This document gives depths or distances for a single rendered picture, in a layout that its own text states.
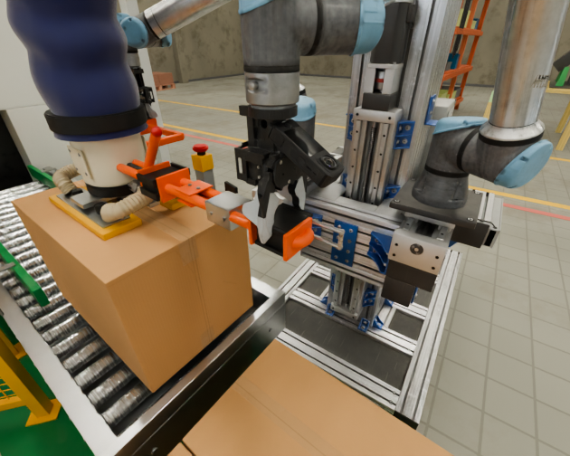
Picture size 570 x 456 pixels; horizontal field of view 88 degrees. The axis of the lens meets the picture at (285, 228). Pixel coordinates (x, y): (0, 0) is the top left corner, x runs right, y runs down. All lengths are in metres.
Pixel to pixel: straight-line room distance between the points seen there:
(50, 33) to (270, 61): 0.53
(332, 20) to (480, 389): 1.75
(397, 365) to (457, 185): 0.89
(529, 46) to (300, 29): 0.45
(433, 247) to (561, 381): 1.42
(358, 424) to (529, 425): 1.06
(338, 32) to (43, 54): 0.62
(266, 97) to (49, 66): 0.56
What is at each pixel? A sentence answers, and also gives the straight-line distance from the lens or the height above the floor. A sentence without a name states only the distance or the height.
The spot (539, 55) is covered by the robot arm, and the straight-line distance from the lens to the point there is 0.76.
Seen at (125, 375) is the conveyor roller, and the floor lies 0.54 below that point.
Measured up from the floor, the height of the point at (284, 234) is 1.18.
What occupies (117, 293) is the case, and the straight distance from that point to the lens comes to 0.72.
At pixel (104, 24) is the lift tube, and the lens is 0.86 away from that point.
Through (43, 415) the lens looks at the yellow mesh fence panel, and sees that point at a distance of 1.91.
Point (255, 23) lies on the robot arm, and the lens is 0.42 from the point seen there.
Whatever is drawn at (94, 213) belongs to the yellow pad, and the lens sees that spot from 0.93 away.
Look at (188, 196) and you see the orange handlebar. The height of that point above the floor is 1.16.
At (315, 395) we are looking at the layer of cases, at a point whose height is 0.54.
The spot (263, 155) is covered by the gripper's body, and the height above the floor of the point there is 1.30.
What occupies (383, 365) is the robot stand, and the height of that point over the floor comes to 0.21.
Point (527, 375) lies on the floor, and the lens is 2.08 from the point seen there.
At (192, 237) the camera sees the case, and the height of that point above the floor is 1.02.
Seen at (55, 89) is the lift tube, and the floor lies 1.35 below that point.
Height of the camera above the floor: 1.43
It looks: 32 degrees down
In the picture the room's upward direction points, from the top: straight up
